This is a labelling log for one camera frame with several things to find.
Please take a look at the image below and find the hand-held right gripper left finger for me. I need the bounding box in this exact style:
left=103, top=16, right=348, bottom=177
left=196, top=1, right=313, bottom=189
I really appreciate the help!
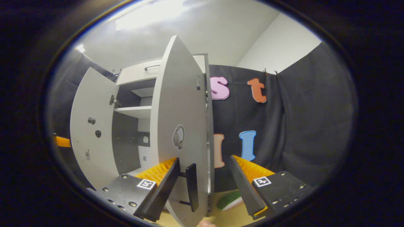
left=87, top=157, right=181, bottom=223

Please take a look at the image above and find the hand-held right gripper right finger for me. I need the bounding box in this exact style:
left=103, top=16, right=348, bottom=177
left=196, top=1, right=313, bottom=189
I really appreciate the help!
left=229, top=154, right=313, bottom=220

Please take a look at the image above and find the white cabinet door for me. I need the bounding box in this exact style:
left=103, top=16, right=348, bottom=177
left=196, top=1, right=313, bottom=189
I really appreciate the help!
left=149, top=35, right=210, bottom=227
left=70, top=67, right=120, bottom=189

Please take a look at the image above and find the white and grey cabinet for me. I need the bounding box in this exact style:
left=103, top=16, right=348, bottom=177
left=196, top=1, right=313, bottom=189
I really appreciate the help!
left=111, top=54, right=216, bottom=218

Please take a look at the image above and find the white cabinet shelf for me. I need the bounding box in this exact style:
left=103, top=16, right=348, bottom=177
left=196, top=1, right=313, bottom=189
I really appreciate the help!
left=114, top=106, right=152, bottom=119

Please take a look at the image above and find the watermelon slice toy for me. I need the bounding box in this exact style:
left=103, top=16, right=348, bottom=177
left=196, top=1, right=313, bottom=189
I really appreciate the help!
left=217, top=190, right=243, bottom=211

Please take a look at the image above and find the black right door handle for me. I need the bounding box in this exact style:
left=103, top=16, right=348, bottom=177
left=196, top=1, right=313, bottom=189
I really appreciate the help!
left=179, top=163, right=200, bottom=212

